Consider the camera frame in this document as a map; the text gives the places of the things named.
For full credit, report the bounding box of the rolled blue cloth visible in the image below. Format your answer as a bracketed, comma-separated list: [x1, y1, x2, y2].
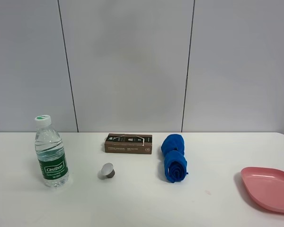
[161, 134, 188, 183]

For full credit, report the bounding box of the clear green-label water bottle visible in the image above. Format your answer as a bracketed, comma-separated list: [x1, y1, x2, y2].
[35, 114, 69, 187]

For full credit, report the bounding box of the grey coffee capsule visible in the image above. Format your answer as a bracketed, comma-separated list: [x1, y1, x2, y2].
[100, 163, 115, 178]

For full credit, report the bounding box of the pink plastic plate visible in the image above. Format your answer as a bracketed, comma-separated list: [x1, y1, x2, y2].
[241, 167, 284, 214]

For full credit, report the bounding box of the brown coffee capsule box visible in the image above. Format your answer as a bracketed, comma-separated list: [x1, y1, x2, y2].
[104, 133, 152, 154]

